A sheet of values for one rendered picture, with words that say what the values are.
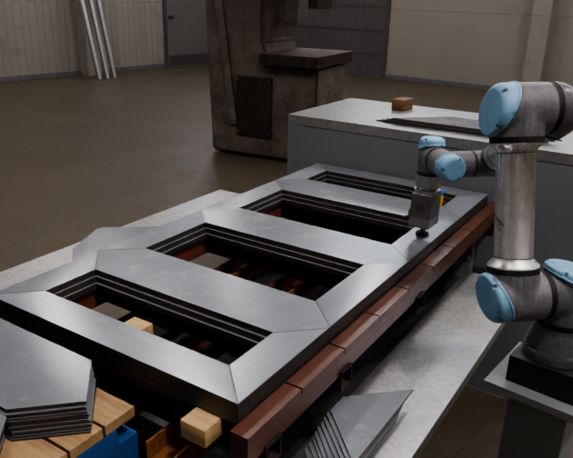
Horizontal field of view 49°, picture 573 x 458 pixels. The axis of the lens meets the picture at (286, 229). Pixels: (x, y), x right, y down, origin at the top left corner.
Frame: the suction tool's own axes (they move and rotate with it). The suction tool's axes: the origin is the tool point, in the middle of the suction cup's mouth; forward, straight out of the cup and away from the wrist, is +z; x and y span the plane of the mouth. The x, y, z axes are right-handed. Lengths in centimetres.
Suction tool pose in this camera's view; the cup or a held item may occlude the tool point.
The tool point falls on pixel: (421, 238)
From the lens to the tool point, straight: 197.8
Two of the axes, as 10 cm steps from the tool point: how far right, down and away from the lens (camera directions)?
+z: -0.2, 9.3, 3.5
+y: -5.5, 2.8, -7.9
